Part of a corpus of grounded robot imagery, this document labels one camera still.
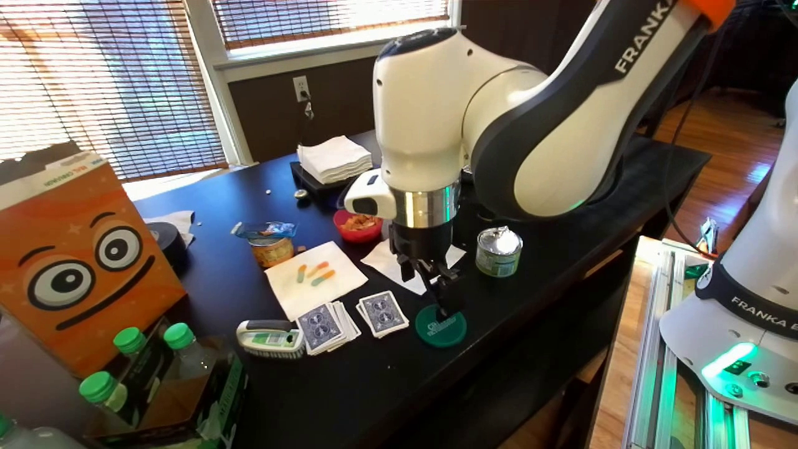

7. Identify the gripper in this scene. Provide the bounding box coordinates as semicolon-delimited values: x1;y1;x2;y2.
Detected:
389;222;466;321

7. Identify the green round plastic lid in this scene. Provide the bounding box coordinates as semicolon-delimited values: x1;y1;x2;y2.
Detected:
415;303;468;349

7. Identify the silver jar with foil top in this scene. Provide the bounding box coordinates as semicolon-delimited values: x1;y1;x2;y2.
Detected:
475;225;524;278

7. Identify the small jar with tan label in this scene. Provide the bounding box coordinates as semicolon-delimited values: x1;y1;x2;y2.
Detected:
249;236;296;269

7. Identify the white paper napkin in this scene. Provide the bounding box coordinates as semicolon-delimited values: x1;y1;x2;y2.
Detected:
264;240;369;322
360;238;468;296

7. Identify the stack of blue playing cards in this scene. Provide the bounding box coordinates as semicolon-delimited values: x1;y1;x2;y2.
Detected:
356;290;410;339
295;301;362;357

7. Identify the red bowl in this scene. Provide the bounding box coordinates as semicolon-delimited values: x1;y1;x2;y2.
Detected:
333;209;384;244

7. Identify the black flat box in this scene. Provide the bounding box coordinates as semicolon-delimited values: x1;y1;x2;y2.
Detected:
289;160;382;201

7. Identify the stack of white napkins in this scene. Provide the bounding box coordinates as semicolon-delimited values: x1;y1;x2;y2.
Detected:
296;135;373;185

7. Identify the white and green scrub brush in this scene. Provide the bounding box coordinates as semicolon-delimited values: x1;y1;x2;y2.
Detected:
236;319;307;360

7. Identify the clear blue plastic wrapper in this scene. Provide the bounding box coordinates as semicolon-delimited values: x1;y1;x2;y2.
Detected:
230;221;298;241

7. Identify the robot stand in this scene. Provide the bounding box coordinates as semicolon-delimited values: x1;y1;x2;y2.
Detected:
589;236;798;449

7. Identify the water bottle with green cap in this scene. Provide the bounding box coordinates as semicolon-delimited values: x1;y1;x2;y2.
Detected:
0;414;89;449
163;322;219;381
113;326;150;375
79;370;135;426

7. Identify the crumpled white paper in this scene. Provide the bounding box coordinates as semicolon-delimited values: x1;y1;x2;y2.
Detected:
144;210;197;248

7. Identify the black tape roll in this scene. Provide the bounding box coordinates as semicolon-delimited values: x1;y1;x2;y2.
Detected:
148;221;190;270

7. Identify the cardboard bottle pack tray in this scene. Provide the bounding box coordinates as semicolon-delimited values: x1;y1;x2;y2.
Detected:
83;317;248;449

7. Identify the window with bamboo blind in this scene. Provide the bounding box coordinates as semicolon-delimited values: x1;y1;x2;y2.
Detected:
0;0;229;183
211;0;451;52

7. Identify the silver metal clamp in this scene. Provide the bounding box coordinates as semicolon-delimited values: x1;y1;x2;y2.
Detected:
696;216;719;255

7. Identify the orange box with cartoon face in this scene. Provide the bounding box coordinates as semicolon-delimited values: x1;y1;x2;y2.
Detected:
0;151;188;380

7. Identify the black cable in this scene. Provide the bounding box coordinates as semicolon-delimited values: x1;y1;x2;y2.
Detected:
302;91;315;148

